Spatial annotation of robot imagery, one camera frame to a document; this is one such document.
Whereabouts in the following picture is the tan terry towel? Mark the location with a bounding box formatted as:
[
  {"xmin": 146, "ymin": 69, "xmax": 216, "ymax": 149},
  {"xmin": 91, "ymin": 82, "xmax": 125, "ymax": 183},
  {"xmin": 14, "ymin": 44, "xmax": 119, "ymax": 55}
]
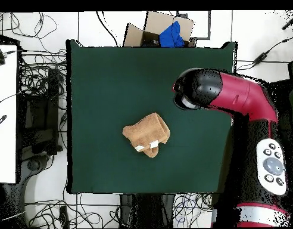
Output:
[{"xmin": 121, "ymin": 112, "xmax": 172, "ymax": 159}]

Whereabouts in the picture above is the dark green table cloth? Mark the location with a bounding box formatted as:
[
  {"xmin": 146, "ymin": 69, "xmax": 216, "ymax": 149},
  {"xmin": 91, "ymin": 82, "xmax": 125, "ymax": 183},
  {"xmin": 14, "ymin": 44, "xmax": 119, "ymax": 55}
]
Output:
[{"xmin": 66, "ymin": 39, "xmax": 238, "ymax": 194}]

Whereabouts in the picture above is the blue garment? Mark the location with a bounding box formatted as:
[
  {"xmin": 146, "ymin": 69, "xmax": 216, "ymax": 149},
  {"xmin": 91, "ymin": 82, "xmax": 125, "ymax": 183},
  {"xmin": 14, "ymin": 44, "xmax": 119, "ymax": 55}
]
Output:
[{"xmin": 158, "ymin": 20, "xmax": 185, "ymax": 48}]

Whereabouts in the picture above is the open cardboard box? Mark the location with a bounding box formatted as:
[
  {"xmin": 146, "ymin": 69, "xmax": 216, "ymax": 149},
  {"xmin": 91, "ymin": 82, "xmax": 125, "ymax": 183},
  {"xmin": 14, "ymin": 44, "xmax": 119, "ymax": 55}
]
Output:
[{"xmin": 123, "ymin": 11, "xmax": 198, "ymax": 48}]

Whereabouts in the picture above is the black equipment rack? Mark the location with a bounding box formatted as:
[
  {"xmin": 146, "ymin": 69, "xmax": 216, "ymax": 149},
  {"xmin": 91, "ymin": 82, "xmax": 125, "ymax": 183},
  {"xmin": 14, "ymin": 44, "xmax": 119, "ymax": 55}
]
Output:
[{"xmin": 18, "ymin": 67, "xmax": 63, "ymax": 156}]

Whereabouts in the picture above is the black round floor foot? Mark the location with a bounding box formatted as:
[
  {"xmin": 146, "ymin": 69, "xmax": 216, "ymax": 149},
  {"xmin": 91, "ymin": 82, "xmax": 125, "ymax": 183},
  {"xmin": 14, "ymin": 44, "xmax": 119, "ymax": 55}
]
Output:
[{"xmin": 26, "ymin": 157, "xmax": 43, "ymax": 172}]

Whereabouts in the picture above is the black power strip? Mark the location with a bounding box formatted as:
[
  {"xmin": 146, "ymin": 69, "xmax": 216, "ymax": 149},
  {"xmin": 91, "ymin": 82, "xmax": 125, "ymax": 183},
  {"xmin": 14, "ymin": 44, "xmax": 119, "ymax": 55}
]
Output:
[{"xmin": 59, "ymin": 205, "xmax": 70, "ymax": 229}]

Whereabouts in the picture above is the white desk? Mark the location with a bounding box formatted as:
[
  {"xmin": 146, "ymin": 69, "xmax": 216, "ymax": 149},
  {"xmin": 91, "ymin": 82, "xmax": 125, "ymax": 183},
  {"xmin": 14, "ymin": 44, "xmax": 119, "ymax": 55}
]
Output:
[{"xmin": 0, "ymin": 44, "xmax": 18, "ymax": 184}]

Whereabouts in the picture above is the thick black cable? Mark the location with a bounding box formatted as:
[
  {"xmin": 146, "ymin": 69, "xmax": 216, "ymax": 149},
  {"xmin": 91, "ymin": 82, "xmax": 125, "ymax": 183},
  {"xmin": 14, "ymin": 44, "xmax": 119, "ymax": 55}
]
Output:
[{"xmin": 95, "ymin": 11, "xmax": 119, "ymax": 47}]

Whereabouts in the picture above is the black power adapter with cable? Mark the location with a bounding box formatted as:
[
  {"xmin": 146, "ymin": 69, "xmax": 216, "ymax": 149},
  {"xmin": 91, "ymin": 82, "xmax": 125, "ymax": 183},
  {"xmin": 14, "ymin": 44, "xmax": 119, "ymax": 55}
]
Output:
[{"xmin": 236, "ymin": 35, "xmax": 293, "ymax": 71}]

